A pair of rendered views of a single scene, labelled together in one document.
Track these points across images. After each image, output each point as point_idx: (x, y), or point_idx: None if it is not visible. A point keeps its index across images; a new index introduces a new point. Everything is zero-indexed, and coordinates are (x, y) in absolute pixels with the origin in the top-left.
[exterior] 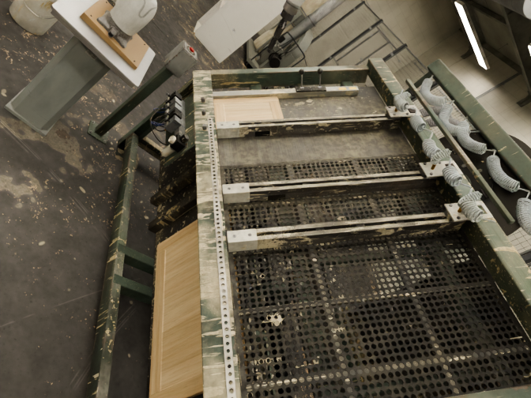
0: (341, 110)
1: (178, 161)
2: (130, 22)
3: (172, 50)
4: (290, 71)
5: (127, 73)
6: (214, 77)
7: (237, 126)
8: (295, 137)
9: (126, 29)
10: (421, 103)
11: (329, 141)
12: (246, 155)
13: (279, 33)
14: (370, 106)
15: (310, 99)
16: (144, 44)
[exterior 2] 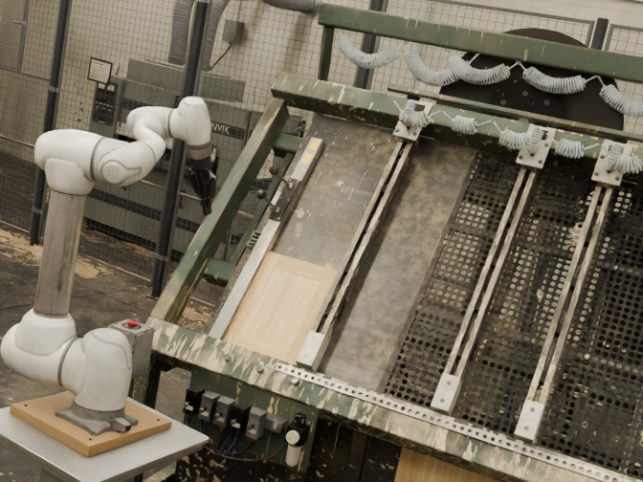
0: (344, 184)
1: (234, 456)
2: (126, 387)
3: None
4: (226, 204)
5: (186, 440)
6: (167, 317)
7: (321, 337)
8: (368, 272)
9: (124, 400)
10: (442, 101)
11: (401, 233)
12: (370, 351)
13: (213, 188)
14: (357, 142)
15: (296, 209)
16: None
